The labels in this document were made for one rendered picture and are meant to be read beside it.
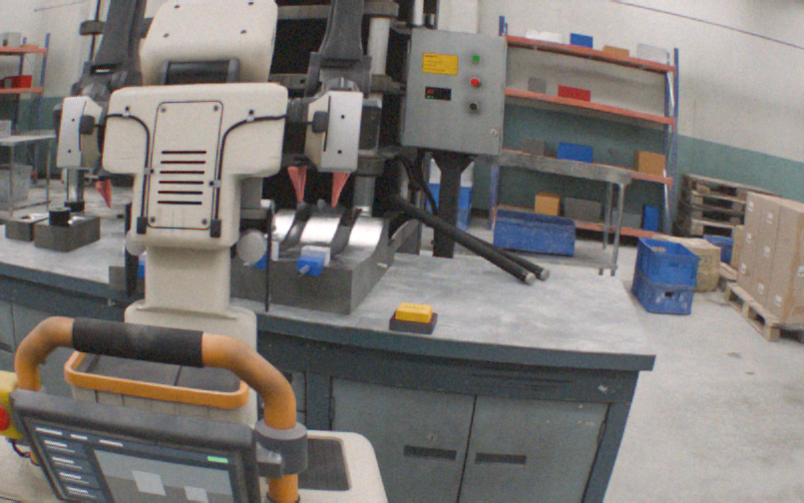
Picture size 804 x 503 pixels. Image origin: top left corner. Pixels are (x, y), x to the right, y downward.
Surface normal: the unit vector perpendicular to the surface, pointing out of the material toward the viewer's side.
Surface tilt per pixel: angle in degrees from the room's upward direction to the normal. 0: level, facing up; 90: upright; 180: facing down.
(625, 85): 90
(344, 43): 85
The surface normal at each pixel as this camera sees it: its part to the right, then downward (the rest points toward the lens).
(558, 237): -0.11, 0.22
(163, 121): 0.15, 0.07
